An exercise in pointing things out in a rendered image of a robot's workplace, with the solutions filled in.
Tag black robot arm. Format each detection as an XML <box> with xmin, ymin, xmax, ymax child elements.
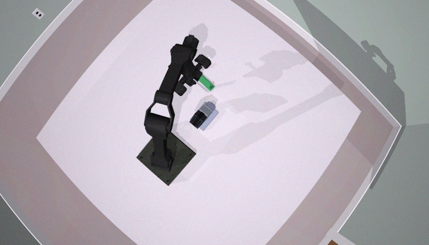
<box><xmin>144</xmin><ymin>35</ymin><xmax>199</xmax><ymax>172</ymax></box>

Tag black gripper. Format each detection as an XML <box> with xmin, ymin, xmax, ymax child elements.
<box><xmin>175</xmin><ymin>54</ymin><xmax>211</xmax><ymax>96</ymax></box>

